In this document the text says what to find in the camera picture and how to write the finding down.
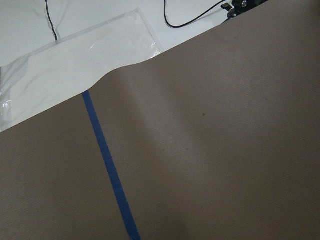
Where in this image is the clear plastic bag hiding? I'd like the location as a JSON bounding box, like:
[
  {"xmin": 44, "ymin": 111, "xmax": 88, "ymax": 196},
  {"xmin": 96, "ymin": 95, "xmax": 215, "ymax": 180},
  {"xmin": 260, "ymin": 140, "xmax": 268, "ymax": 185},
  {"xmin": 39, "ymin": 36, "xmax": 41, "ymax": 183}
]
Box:
[{"xmin": 0, "ymin": 8, "xmax": 163, "ymax": 131}]

